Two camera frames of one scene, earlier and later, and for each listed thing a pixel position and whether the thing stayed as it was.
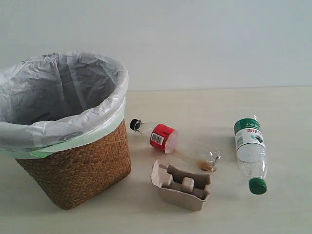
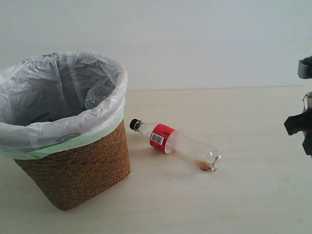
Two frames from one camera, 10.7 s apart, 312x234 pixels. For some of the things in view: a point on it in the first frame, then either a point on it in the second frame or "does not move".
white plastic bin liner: [49, 100] does not move
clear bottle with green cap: [251, 153] → [96, 93]
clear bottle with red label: [168, 140] does not move
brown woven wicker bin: [75, 173] does not move
